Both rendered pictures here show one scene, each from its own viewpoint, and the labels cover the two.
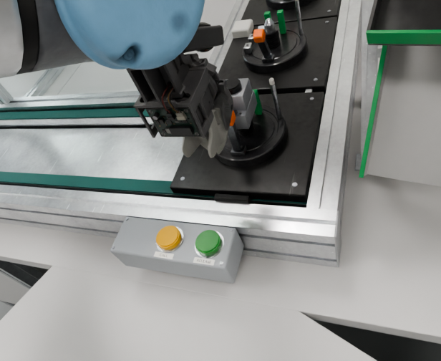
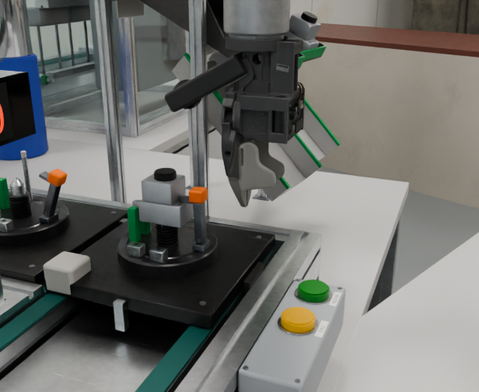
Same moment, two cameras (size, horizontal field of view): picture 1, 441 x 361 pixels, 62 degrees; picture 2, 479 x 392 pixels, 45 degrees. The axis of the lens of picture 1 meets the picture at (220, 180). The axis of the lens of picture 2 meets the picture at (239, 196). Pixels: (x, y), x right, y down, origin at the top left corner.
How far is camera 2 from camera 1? 0.87 m
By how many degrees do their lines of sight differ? 83
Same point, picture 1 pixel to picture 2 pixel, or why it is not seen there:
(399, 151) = not seen: hidden behind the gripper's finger
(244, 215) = (277, 276)
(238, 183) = (238, 265)
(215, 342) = (400, 375)
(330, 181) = (259, 228)
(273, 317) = (368, 331)
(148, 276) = not seen: outside the picture
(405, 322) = (371, 270)
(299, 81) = (103, 220)
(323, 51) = (68, 204)
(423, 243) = not seen: hidden behind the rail
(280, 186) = (256, 243)
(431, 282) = (338, 255)
